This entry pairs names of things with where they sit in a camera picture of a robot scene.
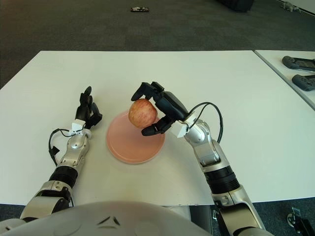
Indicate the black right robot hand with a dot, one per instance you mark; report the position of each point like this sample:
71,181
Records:
171,103

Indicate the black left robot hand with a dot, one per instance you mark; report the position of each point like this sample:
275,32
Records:
83,111

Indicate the red yellow apple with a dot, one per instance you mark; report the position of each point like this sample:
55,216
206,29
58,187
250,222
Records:
142,113

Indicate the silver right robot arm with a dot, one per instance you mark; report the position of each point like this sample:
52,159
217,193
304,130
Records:
211,152

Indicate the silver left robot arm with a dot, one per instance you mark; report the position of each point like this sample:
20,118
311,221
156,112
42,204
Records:
73,147

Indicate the pink round plate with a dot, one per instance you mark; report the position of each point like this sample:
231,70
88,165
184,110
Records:
128,147

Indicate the small dark patterned floor object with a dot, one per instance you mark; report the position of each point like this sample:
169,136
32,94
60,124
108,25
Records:
139,9

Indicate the grey robot torso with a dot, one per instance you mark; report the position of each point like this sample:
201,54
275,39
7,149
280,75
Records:
98,218

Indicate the large black floor object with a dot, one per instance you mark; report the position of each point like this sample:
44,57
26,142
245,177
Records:
236,4

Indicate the grey handheld controller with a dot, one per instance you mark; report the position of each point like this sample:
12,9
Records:
299,62
305,83

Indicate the grey toy on floor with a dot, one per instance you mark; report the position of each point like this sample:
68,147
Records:
289,6

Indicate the black stand with caster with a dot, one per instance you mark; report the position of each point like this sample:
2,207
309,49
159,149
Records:
301,223

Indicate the metal caster bracket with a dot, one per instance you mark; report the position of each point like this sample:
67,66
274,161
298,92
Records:
215,215

